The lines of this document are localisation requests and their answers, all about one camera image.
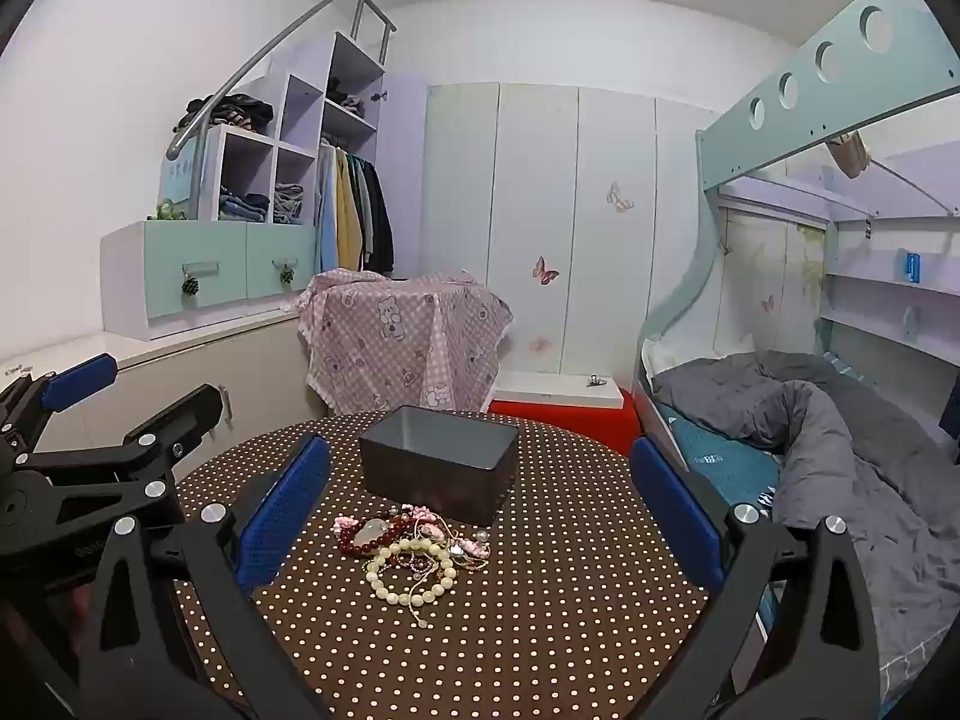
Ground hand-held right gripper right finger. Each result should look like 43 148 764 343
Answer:
628 435 882 720

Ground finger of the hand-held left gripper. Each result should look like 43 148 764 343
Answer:
0 354 119 458
15 384 226 533

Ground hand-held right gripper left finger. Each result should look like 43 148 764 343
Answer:
79 435 335 720

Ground dark red bead bracelet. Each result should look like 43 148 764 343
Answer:
337 514 421 557

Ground cream bead bracelet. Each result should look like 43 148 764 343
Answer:
365 536 458 607

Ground small dark bead bracelet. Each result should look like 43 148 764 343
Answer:
390 551 445 578

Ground black metal box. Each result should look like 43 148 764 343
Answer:
358 405 521 528

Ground teal bed sheet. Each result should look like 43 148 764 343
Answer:
664 412 785 518

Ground low white cabinet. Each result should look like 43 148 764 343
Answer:
0 307 323 466

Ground red storage box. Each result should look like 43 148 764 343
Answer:
487 399 642 458

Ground teal drawer cabinet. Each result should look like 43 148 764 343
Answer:
100 219 320 342

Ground brown polka dot tablecloth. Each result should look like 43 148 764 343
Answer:
171 411 758 720

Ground grey duvet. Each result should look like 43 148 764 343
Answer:
652 350 960 691

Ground pink checked bear cloth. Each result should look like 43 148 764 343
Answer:
296 268 516 415

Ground folded blue jeans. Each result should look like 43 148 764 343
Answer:
220 191 269 224

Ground teal storage box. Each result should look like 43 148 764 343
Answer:
159 139 203 218

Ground light blue hanging garment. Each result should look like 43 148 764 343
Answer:
315 146 340 271

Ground yellow hanging garment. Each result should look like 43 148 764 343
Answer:
334 150 362 271

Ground black hanging jacket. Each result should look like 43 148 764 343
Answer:
364 157 395 275

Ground green hanging garment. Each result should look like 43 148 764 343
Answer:
349 154 376 260

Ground pile of dark clothes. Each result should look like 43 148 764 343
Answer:
176 94 275 137

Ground lilac stair shelf cabinet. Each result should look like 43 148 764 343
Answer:
202 31 428 278

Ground pale green wardrobe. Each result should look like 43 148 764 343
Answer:
424 81 721 391

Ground grey metal handrail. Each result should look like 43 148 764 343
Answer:
169 0 397 218

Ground beige cloth bag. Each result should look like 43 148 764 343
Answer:
825 131 872 179

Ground teal bunk bed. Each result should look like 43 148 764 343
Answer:
634 0 960 720

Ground pink bead bracelet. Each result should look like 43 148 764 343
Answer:
334 508 488 563

